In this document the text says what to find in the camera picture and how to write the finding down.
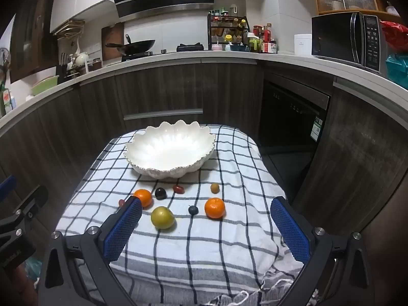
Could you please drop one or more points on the white blue checked cloth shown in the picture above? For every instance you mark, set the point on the white blue checked cloth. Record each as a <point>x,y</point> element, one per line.
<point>207,251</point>

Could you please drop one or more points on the black gas hob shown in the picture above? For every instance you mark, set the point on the black gas hob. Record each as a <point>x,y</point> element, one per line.
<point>189,47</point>

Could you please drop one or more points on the red sauce bottle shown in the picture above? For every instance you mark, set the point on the red sauce bottle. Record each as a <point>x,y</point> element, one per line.
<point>267,35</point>

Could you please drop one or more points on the red-lid jar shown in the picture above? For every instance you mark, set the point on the red-lid jar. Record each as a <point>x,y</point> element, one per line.
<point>257,29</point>

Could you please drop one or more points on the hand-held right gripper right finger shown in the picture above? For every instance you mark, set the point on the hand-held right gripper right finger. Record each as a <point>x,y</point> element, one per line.
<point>290,232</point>

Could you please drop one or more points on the dark purple grape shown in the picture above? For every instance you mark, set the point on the dark purple grape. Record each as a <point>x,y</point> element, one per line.
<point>161,193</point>

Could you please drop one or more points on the yellow-lid jar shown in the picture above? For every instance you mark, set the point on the yellow-lid jar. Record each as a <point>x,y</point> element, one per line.
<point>228,38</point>

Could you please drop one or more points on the built-in black dishwasher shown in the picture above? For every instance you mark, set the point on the built-in black dishwasher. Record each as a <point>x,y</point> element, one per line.
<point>287,118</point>

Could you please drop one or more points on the white scalloped ceramic bowl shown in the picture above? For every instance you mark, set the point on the white scalloped ceramic bowl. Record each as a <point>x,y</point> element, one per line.
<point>169,149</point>

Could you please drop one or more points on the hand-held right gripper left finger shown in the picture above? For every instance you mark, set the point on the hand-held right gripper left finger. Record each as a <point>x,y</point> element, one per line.
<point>122,229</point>

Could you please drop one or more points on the tan longan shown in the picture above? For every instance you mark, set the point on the tan longan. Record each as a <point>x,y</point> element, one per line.
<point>215,187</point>

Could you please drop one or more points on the red plastic bag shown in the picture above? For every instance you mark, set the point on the red plastic bag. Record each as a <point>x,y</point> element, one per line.
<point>397,35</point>

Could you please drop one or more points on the person's left forearm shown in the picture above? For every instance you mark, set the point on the person's left forearm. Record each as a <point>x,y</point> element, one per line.
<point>19,287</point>

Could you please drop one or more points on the green plastic container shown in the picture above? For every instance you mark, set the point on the green plastic container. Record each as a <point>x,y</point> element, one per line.
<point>253,45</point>

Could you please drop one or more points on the yellow-green plum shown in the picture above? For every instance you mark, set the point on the yellow-green plum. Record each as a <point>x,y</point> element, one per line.
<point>163,217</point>

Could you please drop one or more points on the teal plastic bag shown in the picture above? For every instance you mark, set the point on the teal plastic bag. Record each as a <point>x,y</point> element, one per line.
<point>398,68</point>

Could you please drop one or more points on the brown wooden cutting board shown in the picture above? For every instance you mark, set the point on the brown wooden cutting board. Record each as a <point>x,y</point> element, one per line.
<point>111,36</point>

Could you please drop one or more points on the white teapot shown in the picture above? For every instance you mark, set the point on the white teapot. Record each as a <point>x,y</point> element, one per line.
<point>82,59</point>

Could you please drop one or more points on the orange mandarin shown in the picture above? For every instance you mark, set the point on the orange mandarin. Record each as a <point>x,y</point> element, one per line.
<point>214,208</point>
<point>145,197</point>

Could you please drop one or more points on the blueberry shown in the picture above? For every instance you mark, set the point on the blueberry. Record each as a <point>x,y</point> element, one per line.
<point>193,210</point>

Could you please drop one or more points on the black wok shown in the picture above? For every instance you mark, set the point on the black wok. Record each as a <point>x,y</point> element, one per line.
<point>137,47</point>

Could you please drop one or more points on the red cherry tomato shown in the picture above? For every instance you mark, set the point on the red cherry tomato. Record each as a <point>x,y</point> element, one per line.
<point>178,189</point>

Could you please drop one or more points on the black microwave oven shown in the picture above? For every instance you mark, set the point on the black microwave oven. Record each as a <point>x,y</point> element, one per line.
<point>331,35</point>

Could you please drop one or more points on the white wall cabinets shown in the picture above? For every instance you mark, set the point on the white wall cabinets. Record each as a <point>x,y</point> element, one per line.
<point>83,0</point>

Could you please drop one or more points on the small pink bowl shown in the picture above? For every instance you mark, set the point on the small pink bowl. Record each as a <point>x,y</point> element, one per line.
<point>217,48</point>

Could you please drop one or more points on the black knife block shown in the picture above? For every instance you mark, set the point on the black knife block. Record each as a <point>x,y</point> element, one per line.
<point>61,70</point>

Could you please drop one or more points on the dark wood base cabinets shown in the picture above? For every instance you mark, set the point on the dark wood base cabinets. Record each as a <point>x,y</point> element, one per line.
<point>159,86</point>

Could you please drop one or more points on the blue bowl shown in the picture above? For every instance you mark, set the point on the blue bowl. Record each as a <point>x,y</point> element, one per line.
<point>238,47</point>

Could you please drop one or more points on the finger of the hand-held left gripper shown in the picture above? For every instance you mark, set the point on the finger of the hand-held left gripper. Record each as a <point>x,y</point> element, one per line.
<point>8,183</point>
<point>32,199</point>

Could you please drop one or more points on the brown glass jar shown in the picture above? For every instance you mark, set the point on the brown glass jar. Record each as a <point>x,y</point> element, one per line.
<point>96,64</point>

